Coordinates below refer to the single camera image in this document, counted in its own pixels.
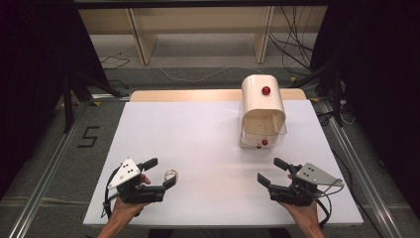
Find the thin grey gripper wire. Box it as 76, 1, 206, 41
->
316, 178, 345, 200

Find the black metal stand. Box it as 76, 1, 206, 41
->
61, 69, 131, 134
292, 59, 347, 129

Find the light wooden shelf unit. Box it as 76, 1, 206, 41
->
78, 6, 329, 66

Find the person's right hand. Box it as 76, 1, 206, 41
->
279, 199, 321, 229

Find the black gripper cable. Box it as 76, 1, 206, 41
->
100, 167, 121, 220
314, 188, 333, 230

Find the black frame bar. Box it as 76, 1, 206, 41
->
71, 0, 332, 8

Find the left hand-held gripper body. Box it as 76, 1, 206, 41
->
107, 157, 165, 204

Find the short aluminium rail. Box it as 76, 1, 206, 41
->
90, 93, 132, 102

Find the bundle of black cables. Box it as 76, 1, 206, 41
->
267, 6, 315, 77

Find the person's left hand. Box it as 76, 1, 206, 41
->
109, 174, 152, 221

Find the white table cover sheet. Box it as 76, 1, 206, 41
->
82, 100, 365, 228

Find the white box with red knobs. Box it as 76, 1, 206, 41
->
239, 73, 288, 150

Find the aluminium floor rail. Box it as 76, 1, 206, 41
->
7, 98, 87, 238
316, 98, 403, 238

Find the dark curtain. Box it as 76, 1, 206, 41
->
0, 0, 110, 199
310, 0, 420, 212

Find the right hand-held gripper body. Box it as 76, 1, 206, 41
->
267, 162, 345, 207

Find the thin black floor cable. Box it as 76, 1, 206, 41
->
100, 55, 132, 70

